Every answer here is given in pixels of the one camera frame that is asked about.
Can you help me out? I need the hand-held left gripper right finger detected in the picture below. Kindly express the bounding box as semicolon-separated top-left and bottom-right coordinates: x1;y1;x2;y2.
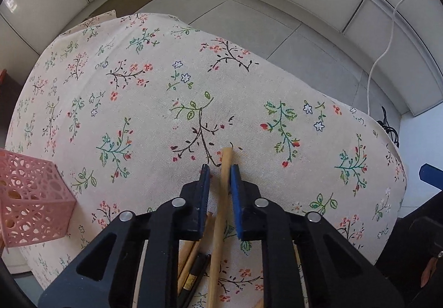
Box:
229;163;405;308

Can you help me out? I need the pile of wooden chopsticks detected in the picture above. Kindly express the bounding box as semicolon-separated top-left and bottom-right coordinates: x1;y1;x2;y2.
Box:
177;212;264;308

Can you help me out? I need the white cable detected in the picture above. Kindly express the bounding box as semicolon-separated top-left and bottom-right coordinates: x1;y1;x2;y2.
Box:
366;0;430;116

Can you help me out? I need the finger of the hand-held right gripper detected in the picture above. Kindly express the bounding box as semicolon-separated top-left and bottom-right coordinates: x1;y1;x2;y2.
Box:
419;163;443;188

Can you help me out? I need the pink perforated plastic basket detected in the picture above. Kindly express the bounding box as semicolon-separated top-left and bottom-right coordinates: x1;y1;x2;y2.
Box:
0;148;77;248

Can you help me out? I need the black chopstick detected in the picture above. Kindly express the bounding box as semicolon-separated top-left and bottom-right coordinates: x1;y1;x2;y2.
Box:
176;253;212;308

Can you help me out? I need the light bamboo chopstick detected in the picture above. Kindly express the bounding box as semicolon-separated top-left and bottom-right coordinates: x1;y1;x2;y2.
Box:
207;147;235;308

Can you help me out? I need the black cable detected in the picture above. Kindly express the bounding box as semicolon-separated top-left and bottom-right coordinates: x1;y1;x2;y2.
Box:
379;105;400;149

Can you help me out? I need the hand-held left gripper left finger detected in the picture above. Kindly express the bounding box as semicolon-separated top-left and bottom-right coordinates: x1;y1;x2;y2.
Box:
37;163;212;308

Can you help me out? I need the floral tablecloth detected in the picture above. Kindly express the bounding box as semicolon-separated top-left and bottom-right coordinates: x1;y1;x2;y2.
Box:
5;10;409;308

